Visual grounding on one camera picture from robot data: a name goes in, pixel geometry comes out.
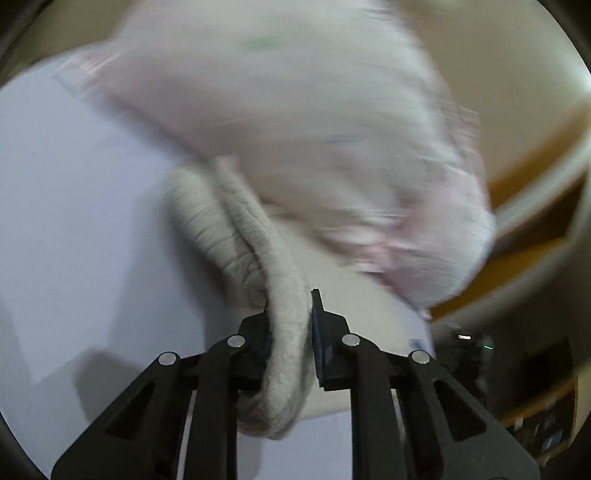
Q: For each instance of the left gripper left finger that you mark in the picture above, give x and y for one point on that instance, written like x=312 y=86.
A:
x=178 y=418

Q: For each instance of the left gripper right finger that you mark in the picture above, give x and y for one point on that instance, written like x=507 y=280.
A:
x=410 y=418

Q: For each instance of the beige cable knit sweater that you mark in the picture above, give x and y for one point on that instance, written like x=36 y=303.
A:
x=267 y=261

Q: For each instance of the black device green light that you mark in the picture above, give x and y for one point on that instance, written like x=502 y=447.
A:
x=469 y=355

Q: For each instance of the pink floral pillow left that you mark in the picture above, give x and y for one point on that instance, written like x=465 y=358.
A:
x=334 y=112

